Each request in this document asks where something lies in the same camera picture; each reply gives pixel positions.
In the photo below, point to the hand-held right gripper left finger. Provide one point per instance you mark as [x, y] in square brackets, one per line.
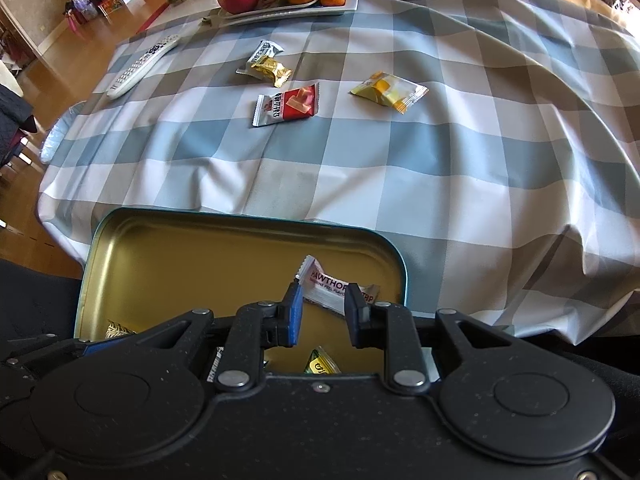
[296, 317]

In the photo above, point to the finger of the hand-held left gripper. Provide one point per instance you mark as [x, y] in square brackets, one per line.
[102, 345]

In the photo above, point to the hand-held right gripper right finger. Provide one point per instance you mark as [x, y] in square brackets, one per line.
[355, 320]

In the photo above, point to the gold patterned snack bar packet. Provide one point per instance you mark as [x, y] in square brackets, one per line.
[117, 329]

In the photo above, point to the white hawthorn snack packet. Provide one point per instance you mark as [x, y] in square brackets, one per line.
[322, 285]

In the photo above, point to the green yellow peas packet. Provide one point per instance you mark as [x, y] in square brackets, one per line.
[320, 362]

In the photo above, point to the gold metal tin tray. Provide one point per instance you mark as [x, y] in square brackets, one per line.
[210, 260]

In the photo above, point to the red and white snack packet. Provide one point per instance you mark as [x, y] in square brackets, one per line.
[287, 105]

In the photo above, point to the yellow and white snack packet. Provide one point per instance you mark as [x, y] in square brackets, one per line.
[387, 91]

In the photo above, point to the small gold candy packet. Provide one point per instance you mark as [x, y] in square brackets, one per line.
[270, 70]

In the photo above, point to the white sesame snack packet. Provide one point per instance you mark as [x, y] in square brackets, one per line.
[265, 50]

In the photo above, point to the person's black clothing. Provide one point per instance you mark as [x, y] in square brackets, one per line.
[35, 300]

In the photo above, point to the blue grey checked tablecloth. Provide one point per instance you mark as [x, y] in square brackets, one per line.
[450, 170]

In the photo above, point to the black jacket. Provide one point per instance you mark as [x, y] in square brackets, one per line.
[12, 120]

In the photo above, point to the white remote control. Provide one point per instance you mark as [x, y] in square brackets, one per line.
[140, 67]

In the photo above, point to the small pink bottle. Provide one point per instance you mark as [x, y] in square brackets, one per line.
[73, 22]

